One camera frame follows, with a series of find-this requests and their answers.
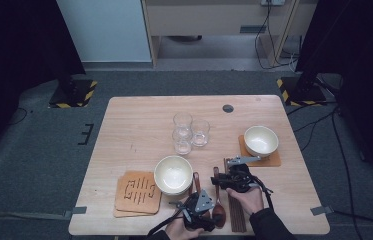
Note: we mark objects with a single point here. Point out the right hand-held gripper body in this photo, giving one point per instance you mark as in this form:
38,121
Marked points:
239,180

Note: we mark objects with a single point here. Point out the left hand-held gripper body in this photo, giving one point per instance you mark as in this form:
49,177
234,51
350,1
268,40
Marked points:
192,213

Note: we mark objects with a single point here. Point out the brown wooden spoon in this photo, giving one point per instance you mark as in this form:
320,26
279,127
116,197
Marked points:
196,181
219,210

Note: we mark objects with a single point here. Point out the row of brown chopsticks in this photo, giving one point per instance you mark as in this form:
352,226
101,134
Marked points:
237,216

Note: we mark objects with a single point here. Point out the carved wooden coaster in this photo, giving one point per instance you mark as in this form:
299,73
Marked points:
274,161
130,215
122,203

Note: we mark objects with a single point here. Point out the cream ceramic bowl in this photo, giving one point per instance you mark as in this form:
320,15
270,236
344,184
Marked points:
177,194
260,140
173,173

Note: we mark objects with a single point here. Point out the person's left hand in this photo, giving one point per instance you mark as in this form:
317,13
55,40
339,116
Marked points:
179,231

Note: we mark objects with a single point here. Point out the person's right hand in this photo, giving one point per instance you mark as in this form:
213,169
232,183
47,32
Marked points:
250,201

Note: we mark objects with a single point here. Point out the clear drinking glass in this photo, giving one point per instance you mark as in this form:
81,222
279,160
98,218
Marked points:
182,119
182,146
201,133

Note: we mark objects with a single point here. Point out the grey round table grommet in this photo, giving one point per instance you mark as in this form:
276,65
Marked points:
228,108

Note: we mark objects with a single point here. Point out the black stand with hazard tape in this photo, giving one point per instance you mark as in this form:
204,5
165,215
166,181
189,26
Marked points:
302,95
74,95

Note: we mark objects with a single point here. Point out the light wooden desk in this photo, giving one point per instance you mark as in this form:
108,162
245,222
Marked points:
207,20

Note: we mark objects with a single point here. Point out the white power strip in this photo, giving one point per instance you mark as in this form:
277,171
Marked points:
272,2

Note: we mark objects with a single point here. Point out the black curtain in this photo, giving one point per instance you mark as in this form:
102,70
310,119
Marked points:
367,50
14,50

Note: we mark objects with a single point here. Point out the white panel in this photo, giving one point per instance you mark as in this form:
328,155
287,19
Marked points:
107,30

